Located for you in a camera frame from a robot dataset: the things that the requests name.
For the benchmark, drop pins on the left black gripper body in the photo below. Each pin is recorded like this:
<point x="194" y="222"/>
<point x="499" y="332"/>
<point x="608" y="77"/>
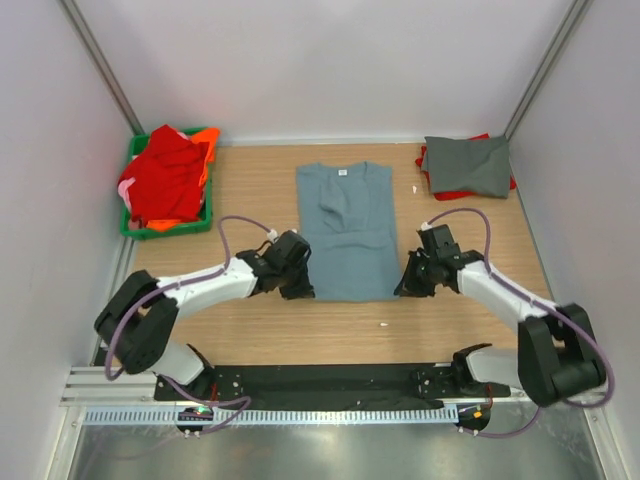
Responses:
<point x="287" y="270"/>

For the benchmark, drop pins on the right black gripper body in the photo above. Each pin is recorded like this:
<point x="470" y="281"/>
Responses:
<point x="431" y="280"/>

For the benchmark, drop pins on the blue-grey t shirt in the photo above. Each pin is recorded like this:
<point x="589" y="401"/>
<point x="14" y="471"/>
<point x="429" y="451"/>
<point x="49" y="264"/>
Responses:
<point x="347" y="215"/>

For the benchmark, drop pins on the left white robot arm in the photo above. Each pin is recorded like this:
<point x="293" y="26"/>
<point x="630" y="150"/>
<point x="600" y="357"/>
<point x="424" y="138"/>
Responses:
<point x="137" y="323"/>

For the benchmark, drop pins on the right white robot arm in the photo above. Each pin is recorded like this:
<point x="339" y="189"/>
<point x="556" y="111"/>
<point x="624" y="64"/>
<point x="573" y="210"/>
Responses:
<point x="555" y="358"/>

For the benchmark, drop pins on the folded red t shirt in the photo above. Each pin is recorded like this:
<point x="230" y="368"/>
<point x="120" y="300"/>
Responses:
<point x="450" y="195"/>

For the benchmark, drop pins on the folded grey t shirt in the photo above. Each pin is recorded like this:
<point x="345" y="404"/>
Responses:
<point x="470" y="165"/>

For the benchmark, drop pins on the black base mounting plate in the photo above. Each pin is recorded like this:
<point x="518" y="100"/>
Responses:
<point x="337" y="388"/>

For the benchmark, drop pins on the red t shirt in bin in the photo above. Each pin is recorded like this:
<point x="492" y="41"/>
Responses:
<point x="135" y="169"/>

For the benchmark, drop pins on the pink t shirt in bin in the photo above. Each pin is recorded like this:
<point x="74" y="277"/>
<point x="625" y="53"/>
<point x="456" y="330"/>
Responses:
<point x="123" y="191"/>

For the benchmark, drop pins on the green plastic bin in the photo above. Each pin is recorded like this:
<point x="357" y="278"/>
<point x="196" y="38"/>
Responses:
<point x="129" y="228"/>

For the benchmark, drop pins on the white slotted cable duct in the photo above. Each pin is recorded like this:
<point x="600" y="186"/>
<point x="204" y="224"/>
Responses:
<point x="178" y="415"/>

